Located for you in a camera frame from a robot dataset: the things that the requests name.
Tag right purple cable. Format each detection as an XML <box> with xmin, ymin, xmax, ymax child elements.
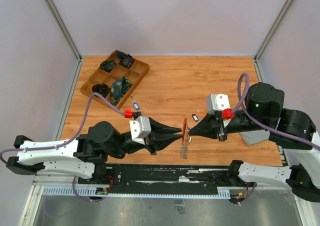
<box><xmin>231</xmin><ymin>72</ymin><xmax>320</xmax><ymax>152</ymax></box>

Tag green patterned rolled tie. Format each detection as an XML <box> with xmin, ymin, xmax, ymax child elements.
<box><xmin>99</xmin><ymin>60</ymin><xmax>117</xmax><ymax>72</ymax></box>

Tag dark tie purple pattern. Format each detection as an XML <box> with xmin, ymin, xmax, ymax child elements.
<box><xmin>120</xmin><ymin>57</ymin><xmax>135</xmax><ymax>69</ymax></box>

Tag key with black tag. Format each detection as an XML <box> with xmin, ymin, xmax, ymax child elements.
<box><xmin>191</xmin><ymin>114</ymin><xmax>200</xmax><ymax>122</ymax></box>

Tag dark tie orange flowers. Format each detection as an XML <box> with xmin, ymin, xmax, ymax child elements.
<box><xmin>91</xmin><ymin>83</ymin><xmax>111</xmax><ymax>98</ymax></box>

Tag wooden compartment tray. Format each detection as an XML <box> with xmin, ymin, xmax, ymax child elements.
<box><xmin>80</xmin><ymin>50</ymin><xmax>150</xmax><ymax>109</ymax></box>

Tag grey foam pad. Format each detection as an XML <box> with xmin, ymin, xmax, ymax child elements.
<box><xmin>239</xmin><ymin>130</ymin><xmax>270</xmax><ymax>146</ymax></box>

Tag blue tie yellow flowers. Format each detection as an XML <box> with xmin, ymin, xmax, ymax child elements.
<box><xmin>110</xmin><ymin>76</ymin><xmax>133</xmax><ymax>106</ymax></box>

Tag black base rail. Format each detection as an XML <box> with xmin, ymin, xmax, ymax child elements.
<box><xmin>77</xmin><ymin>163</ymin><xmax>247</xmax><ymax>198</ymax></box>

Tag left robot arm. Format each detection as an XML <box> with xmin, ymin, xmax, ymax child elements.
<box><xmin>5</xmin><ymin>115</ymin><xmax>183</xmax><ymax>184</ymax></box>

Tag key with blue tag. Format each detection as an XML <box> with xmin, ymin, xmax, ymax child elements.
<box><xmin>130</xmin><ymin>96</ymin><xmax>140</xmax><ymax>111</ymax></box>

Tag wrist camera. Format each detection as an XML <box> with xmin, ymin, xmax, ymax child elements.
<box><xmin>205</xmin><ymin>93</ymin><xmax>230</xmax><ymax>115</ymax></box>
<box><xmin>129</xmin><ymin>116</ymin><xmax>152</xmax><ymax>145</ymax></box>

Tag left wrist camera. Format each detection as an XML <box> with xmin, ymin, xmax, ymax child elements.
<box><xmin>129</xmin><ymin>116</ymin><xmax>152</xmax><ymax>145</ymax></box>

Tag purple cable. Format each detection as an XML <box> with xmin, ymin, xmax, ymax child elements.
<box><xmin>231</xmin><ymin>72</ymin><xmax>320</xmax><ymax>152</ymax></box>
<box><xmin>0</xmin><ymin>92</ymin><xmax>127</xmax><ymax>203</ymax></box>

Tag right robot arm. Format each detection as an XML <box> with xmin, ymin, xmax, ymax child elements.
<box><xmin>189</xmin><ymin>82</ymin><xmax>320</xmax><ymax>203</ymax></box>

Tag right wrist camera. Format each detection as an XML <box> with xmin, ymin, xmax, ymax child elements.
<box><xmin>205</xmin><ymin>93</ymin><xmax>230</xmax><ymax>115</ymax></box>

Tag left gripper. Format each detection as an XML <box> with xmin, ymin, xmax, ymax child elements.
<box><xmin>108</xmin><ymin>117</ymin><xmax>185</xmax><ymax>158</ymax></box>

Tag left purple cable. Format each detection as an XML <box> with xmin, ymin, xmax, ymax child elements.
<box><xmin>0</xmin><ymin>92</ymin><xmax>127</xmax><ymax>203</ymax></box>

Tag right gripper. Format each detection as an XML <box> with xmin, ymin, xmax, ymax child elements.
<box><xmin>186</xmin><ymin>107</ymin><xmax>271</xmax><ymax>141</ymax></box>

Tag dark folded tie back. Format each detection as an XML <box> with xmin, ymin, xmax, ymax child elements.
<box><xmin>115</xmin><ymin>50</ymin><xmax>132</xmax><ymax>61</ymax></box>

